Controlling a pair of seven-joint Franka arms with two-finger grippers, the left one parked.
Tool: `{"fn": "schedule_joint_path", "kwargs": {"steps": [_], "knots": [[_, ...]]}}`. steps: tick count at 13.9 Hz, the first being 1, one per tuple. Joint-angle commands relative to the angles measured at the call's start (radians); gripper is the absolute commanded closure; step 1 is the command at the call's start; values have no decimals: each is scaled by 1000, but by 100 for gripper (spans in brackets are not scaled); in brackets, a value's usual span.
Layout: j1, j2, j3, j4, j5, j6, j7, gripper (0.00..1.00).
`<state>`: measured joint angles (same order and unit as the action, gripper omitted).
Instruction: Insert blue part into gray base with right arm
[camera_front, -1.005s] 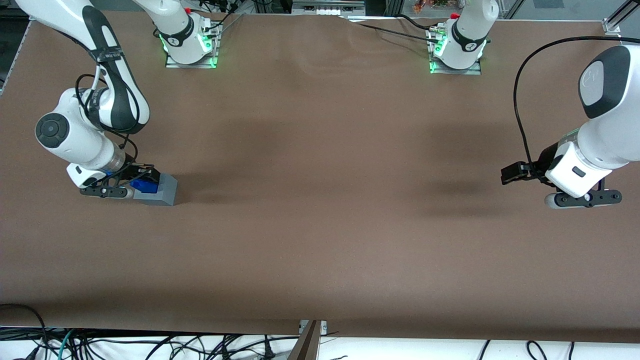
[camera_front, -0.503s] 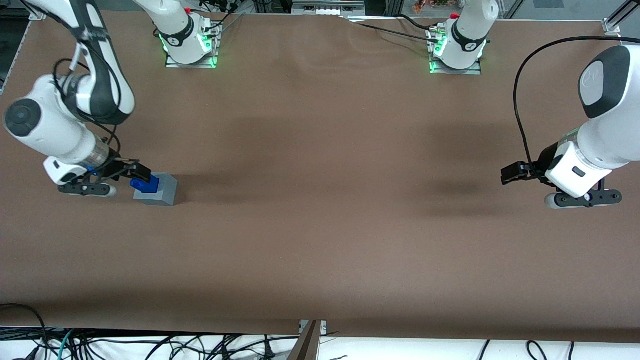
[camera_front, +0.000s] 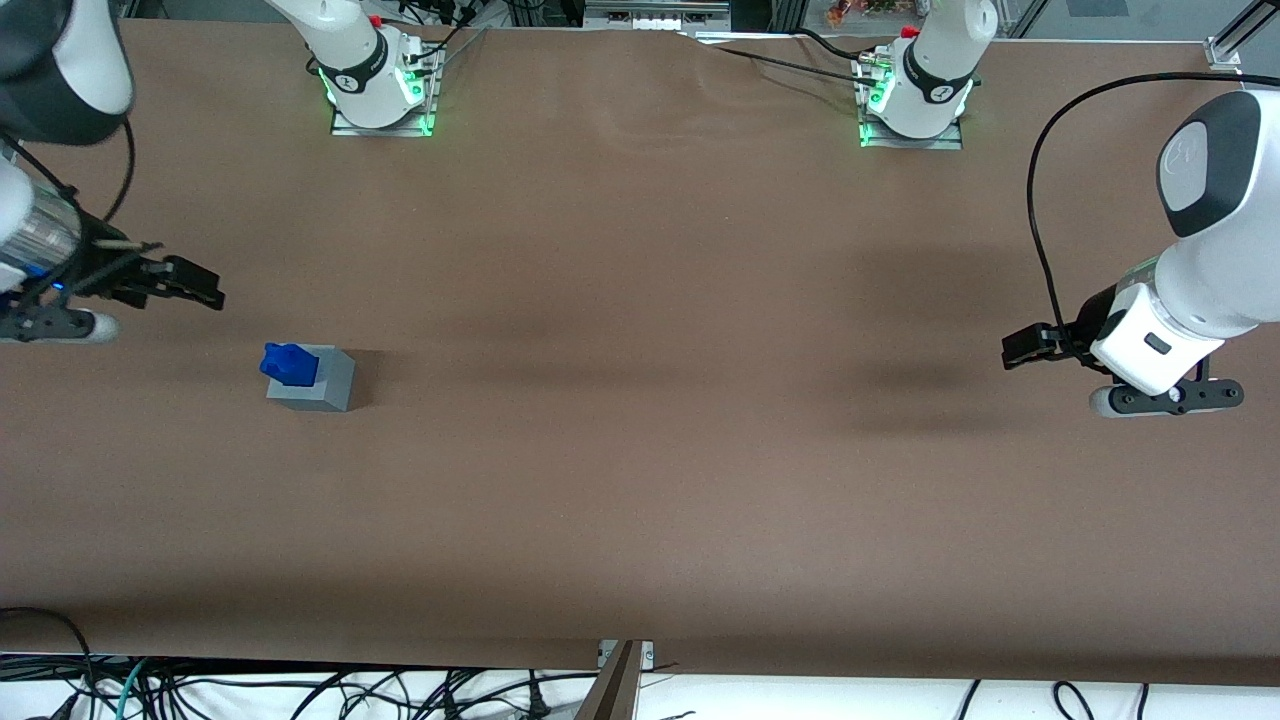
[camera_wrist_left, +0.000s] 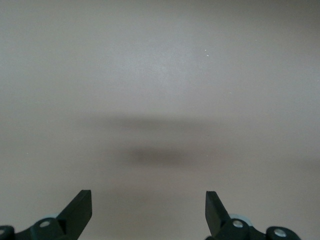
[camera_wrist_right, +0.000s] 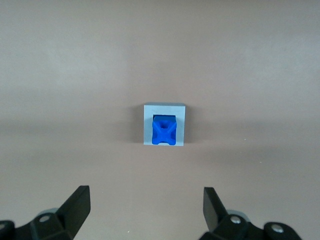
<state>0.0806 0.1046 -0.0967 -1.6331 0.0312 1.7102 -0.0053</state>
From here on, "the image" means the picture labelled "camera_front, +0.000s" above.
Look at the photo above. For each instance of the aluminium frame post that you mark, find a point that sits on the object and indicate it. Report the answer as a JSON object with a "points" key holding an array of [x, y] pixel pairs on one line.
{"points": [[612, 690]]}

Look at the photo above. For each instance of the metal frame bracket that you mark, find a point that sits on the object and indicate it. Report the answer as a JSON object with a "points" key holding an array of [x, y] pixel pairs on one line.
{"points": [[648, 652]]}

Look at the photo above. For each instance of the blue plastic part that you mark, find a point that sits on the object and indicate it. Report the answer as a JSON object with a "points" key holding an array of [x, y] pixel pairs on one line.
{"points": [[290, 364]]}

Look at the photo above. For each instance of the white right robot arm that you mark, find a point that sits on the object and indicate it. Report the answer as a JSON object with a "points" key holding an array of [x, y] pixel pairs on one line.
{"points": [[90, 60]]}

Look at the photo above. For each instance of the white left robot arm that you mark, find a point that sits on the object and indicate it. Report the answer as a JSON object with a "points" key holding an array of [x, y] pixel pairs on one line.
{"points": [[1220, 270]]}

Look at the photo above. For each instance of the white power strip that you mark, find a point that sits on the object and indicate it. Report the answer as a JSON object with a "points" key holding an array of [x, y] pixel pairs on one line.
{"points": [[655, 15]]}

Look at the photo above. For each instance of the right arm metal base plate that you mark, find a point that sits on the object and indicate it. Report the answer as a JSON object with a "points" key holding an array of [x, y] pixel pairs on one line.
{"points": [[385, 127]]}

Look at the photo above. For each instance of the gray square base block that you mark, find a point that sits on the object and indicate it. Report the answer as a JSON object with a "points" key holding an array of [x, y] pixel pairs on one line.
{"points": [[335, 385]]}

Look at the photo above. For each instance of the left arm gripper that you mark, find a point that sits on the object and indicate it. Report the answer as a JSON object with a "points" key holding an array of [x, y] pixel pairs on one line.
{"points": [[1092, 318]]}

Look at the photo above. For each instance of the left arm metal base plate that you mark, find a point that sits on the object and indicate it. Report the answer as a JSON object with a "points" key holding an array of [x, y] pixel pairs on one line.
{"points": [[950, 140]]}

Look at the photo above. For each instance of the brown table cover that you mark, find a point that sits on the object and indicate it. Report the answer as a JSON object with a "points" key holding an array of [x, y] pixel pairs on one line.
{"points": [[640, 450]]}

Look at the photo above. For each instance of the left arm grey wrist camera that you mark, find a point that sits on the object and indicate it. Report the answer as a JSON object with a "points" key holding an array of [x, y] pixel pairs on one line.
{"points": [[1180, 397]]}

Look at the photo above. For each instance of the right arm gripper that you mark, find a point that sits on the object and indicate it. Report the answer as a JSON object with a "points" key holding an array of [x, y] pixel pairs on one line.
{"points": [[103, 271]]}

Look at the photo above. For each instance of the metal corner bracket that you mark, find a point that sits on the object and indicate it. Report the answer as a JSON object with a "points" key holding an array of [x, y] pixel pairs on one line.
{"points": [[1225, 55]]}

